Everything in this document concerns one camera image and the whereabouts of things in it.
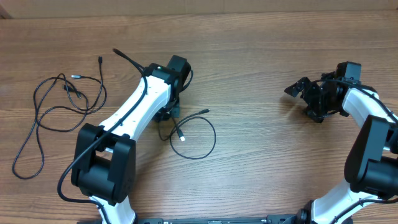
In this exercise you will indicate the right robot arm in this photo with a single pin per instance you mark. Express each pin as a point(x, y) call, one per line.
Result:
point(369, 176)

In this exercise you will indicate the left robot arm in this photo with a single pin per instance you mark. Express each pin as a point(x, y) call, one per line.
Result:
point(105, 155)

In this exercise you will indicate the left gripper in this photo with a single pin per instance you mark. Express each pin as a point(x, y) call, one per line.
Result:
point(175, 112)

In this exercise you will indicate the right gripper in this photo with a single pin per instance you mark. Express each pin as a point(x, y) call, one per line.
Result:
point(318, 113)

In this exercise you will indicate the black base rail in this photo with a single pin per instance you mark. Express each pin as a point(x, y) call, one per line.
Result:
point(270, 219)

